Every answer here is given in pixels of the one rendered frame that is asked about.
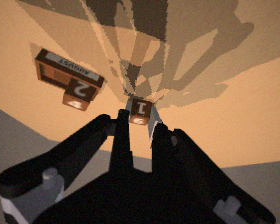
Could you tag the brown wooden calendar tray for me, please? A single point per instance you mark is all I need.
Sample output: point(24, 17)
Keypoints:
point(49, 66)

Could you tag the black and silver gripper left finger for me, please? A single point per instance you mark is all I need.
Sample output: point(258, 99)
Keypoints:
point(32, 186)

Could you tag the brown number cube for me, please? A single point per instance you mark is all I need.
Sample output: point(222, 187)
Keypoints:
point(140, 112)
point(78, 95)

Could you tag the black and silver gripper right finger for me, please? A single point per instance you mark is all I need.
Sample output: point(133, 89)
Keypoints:
point(199, 173)

